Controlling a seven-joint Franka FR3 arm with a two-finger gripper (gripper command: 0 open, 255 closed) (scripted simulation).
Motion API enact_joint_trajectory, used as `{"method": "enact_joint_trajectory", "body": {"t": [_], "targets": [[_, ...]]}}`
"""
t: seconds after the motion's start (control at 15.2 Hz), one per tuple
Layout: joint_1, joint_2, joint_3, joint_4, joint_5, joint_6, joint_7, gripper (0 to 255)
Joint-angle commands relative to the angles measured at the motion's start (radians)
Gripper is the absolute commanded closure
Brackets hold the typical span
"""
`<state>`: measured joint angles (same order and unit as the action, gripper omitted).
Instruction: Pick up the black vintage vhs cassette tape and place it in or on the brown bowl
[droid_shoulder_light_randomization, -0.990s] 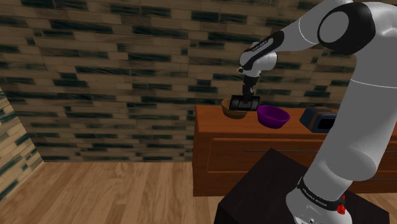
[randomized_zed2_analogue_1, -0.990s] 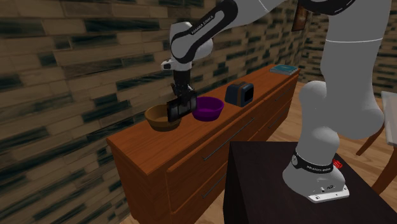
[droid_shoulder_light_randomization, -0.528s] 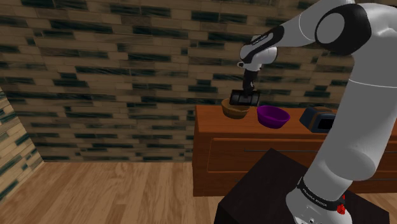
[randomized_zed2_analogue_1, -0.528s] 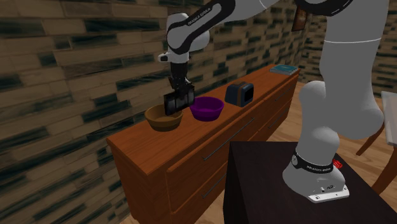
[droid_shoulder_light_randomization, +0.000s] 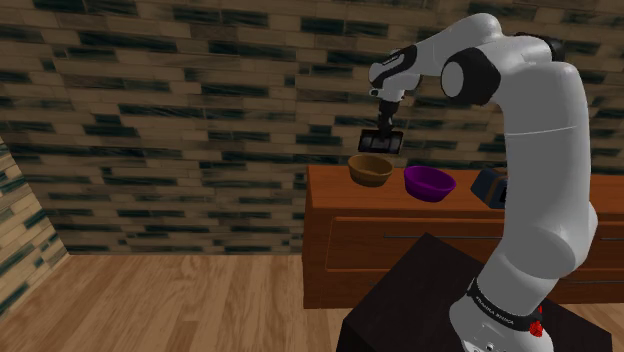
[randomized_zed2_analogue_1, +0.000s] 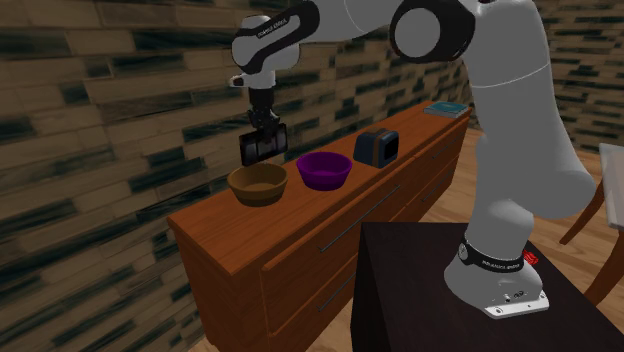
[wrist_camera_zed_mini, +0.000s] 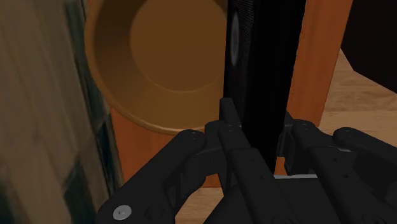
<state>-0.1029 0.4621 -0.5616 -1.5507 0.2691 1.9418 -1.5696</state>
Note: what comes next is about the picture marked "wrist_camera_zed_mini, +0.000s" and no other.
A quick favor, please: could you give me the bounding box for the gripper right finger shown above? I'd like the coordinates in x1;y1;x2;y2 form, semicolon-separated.
277;111;397;224

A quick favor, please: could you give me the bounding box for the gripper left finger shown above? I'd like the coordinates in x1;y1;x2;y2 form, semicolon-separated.
95;97;298;224

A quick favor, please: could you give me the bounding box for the black slab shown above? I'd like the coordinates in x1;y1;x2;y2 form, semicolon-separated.
223;0;307;174

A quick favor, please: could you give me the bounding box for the orange cup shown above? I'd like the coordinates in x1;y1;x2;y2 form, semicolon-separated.
83;0;354;189

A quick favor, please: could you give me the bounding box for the dark robot stand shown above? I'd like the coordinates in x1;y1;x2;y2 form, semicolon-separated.
340;0;397;94

